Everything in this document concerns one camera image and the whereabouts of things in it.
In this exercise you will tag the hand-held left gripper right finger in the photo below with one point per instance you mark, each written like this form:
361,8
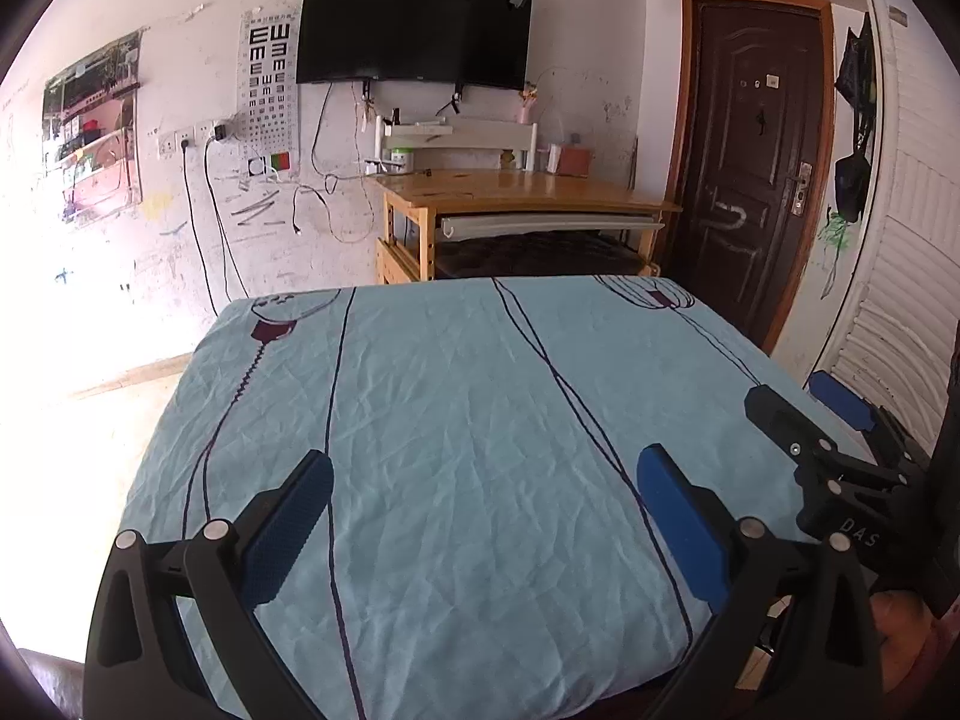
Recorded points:
675,525

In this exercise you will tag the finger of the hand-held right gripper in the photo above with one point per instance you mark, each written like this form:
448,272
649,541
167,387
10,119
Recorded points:
780,416
844,401

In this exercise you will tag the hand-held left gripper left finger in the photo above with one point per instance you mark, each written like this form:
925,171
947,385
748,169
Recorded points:
289,525

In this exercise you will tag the person's right hand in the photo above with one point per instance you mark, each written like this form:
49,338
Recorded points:
904,637

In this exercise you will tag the white louvered closet door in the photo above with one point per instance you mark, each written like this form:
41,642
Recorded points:
900,277

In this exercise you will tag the light blue printed tablecloth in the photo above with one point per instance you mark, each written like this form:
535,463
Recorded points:
465,427

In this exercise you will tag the dark hanging bag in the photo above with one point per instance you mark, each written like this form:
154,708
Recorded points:
851,191

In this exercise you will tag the dark brown door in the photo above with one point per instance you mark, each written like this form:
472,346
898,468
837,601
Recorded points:
742,165

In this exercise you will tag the brown leather sofa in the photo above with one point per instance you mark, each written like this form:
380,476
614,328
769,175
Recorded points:
52,690

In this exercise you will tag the black ottoman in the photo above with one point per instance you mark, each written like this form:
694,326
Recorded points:
540,255

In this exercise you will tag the pink box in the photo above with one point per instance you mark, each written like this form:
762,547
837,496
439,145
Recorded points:
576,161

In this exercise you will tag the black hanging bag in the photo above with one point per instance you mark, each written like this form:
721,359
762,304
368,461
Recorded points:
855,71

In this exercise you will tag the wooden desk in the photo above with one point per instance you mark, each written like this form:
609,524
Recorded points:
525,187

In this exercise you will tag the green lidded jar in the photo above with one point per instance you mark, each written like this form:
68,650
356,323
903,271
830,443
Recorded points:
402,159

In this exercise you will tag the pink vase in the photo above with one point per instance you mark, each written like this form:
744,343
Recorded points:
523,111

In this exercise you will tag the white desk shelf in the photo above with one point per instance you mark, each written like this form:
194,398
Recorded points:
457,136

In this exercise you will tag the eye chart poster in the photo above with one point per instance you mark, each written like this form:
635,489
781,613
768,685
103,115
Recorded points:
270,90

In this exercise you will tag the white wall outlet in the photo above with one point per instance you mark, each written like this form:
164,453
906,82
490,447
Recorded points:
202,133
175,144

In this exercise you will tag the wall poster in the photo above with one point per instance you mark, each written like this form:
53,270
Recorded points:
94,135

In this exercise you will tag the black wall television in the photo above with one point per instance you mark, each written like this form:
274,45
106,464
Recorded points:
412,22

